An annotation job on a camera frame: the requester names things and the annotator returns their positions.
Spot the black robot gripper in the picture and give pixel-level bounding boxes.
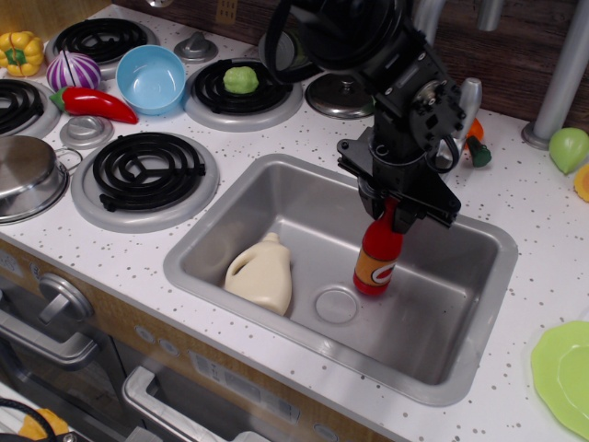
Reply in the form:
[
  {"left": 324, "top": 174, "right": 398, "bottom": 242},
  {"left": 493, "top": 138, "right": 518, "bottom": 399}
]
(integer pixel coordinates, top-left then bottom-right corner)
[{"left": 337, "top": 128, "right": 461, "bottom": 235}]

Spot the red toy ketchup bottle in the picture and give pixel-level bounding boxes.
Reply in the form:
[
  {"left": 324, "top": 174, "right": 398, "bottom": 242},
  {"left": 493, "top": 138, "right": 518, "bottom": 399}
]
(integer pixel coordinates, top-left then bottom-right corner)
[{"left": 353, "top": 198, "right": 404, "bottom": 297}]

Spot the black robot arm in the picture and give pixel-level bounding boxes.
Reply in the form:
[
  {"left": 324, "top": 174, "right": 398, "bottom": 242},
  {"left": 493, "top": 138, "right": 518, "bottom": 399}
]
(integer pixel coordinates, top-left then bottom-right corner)
[{"left": 264, "top": 1, "right": 466, "bottom": 233}]

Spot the grey toy sink basin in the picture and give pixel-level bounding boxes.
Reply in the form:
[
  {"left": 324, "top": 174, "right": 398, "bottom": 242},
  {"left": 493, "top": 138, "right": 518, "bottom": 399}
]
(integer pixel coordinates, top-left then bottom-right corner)
[{"left": 164, "top": 154, "right": 518, "bottom": 406}]

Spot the toy carrot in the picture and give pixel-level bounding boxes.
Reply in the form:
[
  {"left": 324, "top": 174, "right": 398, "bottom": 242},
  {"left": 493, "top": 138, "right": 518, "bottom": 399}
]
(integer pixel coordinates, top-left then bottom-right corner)
[{"left": 466, "top": 119, "right": 491, "bottom": 169}]

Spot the silver pot lid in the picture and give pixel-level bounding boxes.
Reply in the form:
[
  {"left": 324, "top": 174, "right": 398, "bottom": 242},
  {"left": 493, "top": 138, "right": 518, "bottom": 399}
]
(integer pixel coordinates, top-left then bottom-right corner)
[{"left": 305, "top": 74, "right": 374, "bottom": 120}]

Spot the cream toy detergent jug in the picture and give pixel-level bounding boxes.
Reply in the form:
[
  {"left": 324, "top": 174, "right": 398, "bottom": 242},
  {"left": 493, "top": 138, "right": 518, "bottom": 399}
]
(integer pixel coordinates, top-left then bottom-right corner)
[{"left": 225, "top": 232, "right": 293, "bottom": 316}]

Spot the back right black burner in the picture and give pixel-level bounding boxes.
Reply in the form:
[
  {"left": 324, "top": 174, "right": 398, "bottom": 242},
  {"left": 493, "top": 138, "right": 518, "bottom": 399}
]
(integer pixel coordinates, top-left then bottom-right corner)
[{"left": 182, "top": 58, "right": 303, "bottom": 133}]

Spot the black burner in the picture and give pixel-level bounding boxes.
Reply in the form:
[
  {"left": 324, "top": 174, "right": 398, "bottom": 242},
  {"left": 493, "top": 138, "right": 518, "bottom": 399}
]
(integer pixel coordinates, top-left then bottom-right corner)
[
  {"left": 45, "top": 18, "right": 159, "bottom": 80},
  {"left": 182, "top": 58, "right": 303, "bottom": 133},
  {"left": 72, "top": 133, "right": 219, "bottom": 233},
  {"left": 1, "top": 79, "right": 61, "bottom": 138}
]

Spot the green toy pear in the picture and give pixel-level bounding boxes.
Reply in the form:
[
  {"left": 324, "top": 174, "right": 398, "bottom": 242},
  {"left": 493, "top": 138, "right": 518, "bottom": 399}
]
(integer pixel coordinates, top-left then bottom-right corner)
[{"left": 549, "top": 127, "right": 588, "bottom": 175}]

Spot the orange toy fruit slice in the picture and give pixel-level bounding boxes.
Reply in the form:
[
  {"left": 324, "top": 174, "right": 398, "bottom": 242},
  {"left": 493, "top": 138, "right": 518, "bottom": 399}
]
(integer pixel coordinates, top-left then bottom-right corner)
[{"left": 573, "top": 164, "right": 589, "bottom": 203}]

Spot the green toy lettuce ball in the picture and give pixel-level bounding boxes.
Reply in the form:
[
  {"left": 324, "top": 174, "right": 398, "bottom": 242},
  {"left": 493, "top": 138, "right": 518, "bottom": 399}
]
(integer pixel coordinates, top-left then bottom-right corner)
[{"left": 223, "top": 66, "right": 259, "bottom": 95}]

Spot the silver toy faucet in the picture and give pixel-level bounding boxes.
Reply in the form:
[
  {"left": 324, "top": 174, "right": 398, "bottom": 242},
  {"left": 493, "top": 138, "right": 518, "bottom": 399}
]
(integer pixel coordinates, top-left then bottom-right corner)
[{"left": 413, "top": 0, "right": 482, "bottom": 173}]

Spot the light green plastic plate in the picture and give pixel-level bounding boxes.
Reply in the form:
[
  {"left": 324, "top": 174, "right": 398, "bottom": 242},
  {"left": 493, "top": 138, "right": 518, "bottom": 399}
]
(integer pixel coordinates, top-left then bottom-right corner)
[{"left": 531, "top": 320, "right": 588, "bottom": 439}]

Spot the grey stove knob back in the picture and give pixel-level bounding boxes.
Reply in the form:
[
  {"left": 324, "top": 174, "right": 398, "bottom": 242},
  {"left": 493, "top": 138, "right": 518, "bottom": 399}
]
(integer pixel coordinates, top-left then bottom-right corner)
[{"left": 173, "top": 31, "right": 218, "bottom": 64}]

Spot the grey stove knob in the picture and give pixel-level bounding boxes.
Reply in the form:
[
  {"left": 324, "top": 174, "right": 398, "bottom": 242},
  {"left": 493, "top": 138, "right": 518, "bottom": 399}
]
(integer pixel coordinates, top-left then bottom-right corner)
[
  {"left": 60, "top": 115, "right": 114, "bottom": 150},
  {"left": 173, "top": 31, "right": 218, "bottom": 64}
]

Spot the front right black burner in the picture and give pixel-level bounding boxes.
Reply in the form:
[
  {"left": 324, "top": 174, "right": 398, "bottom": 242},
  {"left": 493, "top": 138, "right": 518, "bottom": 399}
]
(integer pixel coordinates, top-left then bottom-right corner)
[{"left": 72, "top": 133, "right": 219, "bottom": 233}]

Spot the light blue plastic bowl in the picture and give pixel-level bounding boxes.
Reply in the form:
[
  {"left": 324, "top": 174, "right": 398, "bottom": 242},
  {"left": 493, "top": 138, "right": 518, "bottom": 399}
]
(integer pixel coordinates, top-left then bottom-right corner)
[{"left": 115, "top": 45, "right": 186, "bottom": 116}]

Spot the grey stove knob front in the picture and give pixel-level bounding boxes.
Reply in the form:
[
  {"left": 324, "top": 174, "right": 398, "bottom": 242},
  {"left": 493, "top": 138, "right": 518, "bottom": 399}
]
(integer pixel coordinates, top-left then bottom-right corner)
[{"left": 60, "top": 115, "right": 114, "bottom": 150}]

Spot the back left black burner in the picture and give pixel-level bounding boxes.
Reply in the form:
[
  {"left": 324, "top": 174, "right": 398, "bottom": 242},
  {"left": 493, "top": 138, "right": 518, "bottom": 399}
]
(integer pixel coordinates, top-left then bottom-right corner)
[{"left": 45, "top": 18, "right": 159, "bottom": 80}]

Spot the red toy chili pepper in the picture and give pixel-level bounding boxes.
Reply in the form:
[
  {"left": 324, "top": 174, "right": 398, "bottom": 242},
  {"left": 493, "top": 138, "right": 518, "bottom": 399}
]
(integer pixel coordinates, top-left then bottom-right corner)
[{"left": 50, "top": 87, "right": 139, "bottom": 124}]

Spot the grey oven knob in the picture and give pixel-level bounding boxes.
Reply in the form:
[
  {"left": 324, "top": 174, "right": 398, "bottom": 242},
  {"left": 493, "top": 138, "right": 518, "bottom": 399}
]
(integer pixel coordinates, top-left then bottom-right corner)
[{"left": 39, "top": 273, "right": 94, "bottom": 324}]

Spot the purple toy onion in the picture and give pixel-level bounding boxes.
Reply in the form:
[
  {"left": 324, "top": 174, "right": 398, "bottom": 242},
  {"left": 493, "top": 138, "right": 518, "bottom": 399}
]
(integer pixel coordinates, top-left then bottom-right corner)
[{"left": 46, "top": 50, "right": 102, "bottom": 91}]

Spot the stainless steel pot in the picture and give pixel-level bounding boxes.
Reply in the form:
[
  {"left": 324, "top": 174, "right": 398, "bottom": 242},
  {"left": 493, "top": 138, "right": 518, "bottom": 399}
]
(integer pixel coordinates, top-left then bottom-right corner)
[{"left": 1, "top": 135, "right": 83, "bottom": 225}]

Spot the front left black burner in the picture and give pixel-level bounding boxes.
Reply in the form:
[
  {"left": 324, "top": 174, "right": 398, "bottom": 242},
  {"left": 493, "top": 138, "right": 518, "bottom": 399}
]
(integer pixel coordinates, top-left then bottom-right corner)
[{"left": 1, "top": 79, "right": 61, "bottom": 138}]

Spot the yellow toy bell pepper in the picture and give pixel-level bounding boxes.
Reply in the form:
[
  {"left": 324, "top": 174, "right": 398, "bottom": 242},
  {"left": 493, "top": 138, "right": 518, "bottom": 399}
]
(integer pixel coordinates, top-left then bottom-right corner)
[{"left": 1, "top": 31, "right": 44, "bottom": 77}]

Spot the yellow toy piece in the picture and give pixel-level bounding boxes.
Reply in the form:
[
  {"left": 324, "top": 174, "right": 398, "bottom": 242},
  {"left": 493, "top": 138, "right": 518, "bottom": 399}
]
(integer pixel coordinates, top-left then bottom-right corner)
[{"left": 17, "top": 409, "right": 70, "bottom": 440}]

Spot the grey metal post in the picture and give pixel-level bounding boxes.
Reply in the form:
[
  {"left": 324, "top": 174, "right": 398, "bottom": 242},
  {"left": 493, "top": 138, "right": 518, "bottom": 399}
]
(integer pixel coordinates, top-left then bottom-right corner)
[{"left": 522, "top": 0, "right": 588, "bottom": 150}]

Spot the grey dishwasher door handle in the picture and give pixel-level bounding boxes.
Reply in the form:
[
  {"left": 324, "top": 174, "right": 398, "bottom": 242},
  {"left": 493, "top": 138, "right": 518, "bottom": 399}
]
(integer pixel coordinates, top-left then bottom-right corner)
[{"left": 121, "top": 366, "right": 259, "bottom": 442}]

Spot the grey oven door handle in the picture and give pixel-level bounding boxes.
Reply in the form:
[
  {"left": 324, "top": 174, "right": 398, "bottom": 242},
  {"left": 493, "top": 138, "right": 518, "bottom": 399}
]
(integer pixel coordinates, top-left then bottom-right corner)
[{"left": 1, "top": 311, "right": 100, "bottom": 371}]

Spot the black cable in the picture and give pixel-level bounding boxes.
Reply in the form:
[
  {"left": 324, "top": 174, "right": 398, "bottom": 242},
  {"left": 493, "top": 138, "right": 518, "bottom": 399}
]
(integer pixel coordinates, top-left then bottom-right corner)
[{"left": 0, "top": 398, "right": 70, "bottom": 442}]

